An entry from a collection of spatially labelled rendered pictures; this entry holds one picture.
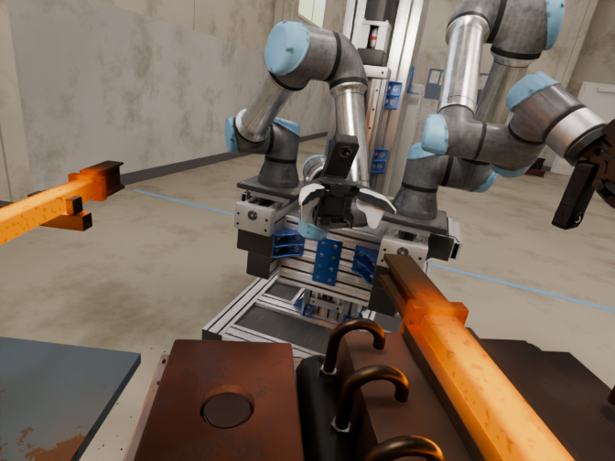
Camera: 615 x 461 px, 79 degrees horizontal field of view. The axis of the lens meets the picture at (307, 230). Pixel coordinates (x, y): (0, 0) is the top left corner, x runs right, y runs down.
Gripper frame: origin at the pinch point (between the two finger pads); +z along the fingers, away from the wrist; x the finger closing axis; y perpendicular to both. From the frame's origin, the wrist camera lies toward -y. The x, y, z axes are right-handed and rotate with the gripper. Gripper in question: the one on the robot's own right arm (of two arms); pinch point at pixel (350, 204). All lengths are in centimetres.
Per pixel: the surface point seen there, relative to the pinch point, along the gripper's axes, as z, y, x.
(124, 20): -340, -50, 142
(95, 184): -1.4, 1.1, 37.2
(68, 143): -280, 53, 170
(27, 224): 12.3, 2.2, 38.9
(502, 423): 40.3, -0.7, 1.0
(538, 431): 40.8, -0.7, -0.7
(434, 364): 35.1, 0.1, 2.2
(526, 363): 33.5, 1.1, -6.1
